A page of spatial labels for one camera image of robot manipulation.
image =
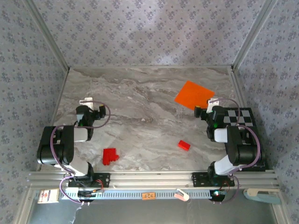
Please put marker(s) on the orange paper sheet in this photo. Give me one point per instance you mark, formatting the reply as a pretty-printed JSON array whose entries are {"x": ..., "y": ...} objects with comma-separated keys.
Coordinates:
[{"x": 192, "y": 94}]

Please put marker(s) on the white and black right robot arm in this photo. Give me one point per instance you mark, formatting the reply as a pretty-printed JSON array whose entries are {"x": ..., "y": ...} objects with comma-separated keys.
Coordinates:
[{"x": 243, "y": 151}]

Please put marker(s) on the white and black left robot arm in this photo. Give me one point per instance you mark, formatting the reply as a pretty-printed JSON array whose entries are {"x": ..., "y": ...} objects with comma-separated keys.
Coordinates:
[{"x": 56, "y": 149}]

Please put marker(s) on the black and grey checkerboard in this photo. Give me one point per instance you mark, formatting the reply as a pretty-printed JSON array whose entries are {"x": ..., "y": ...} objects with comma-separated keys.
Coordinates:
[{"x": 243, "y": 116}]

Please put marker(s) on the small red toy brick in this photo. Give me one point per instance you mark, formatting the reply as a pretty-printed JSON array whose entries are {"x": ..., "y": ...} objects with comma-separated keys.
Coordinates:
[{"x": 184, "y": 145}]

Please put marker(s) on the red toy brick assembly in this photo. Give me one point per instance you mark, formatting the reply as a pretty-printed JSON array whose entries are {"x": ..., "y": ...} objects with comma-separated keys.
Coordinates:
[{"x": 108, "y": 156}]

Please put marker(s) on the teal and beige tool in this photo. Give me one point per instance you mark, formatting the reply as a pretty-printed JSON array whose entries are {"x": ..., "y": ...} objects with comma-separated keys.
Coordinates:
[{"x": 264, "y": 197}]

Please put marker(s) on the orange label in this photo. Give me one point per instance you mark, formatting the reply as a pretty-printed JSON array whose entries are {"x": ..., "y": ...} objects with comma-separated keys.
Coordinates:
[{"x": 148, "y": 196}]

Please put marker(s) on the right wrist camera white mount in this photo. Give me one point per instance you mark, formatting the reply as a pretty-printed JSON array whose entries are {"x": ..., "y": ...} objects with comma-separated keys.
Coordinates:
[{"x": 211, "y": 105}]

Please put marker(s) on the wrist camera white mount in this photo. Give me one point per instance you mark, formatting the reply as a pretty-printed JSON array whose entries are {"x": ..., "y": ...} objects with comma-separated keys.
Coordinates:
[
  {"x": 211, "y": 105},
  {"x": 86, "y": 101}
]

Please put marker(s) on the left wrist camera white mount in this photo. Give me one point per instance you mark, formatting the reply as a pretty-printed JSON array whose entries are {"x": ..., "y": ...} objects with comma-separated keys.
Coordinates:
[{"x": 86, "y": 101}]

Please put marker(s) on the aluminium side rail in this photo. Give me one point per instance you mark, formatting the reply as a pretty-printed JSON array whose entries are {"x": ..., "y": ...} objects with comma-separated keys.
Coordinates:
[
  {"x": 59, "y": 98},
  {"x": 237, "y": 88}
]

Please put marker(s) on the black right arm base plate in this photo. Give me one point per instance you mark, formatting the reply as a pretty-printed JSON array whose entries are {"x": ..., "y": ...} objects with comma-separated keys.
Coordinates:
[{"x": 198, "y": 179}]

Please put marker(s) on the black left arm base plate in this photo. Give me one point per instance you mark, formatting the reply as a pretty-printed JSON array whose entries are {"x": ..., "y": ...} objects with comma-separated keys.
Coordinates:
[{"x": 104, "y": 179}]

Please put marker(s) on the long aluminium frame beam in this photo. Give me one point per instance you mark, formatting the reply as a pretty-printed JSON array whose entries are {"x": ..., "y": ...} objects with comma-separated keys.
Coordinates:
[{"x": 149, "y": 179}]

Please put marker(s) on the aluminium corner post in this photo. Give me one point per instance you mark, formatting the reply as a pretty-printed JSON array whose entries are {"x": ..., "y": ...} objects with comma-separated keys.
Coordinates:
[
  {"x": 48, "y": 35},
  {"x": 252, "y": 35}
]

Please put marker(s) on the aluminium frame bar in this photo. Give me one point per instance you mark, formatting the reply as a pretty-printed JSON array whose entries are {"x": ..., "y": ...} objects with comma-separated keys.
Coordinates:
[
  {"x": 281, "y": 210},
  {"x": 23, "y": 207}
]

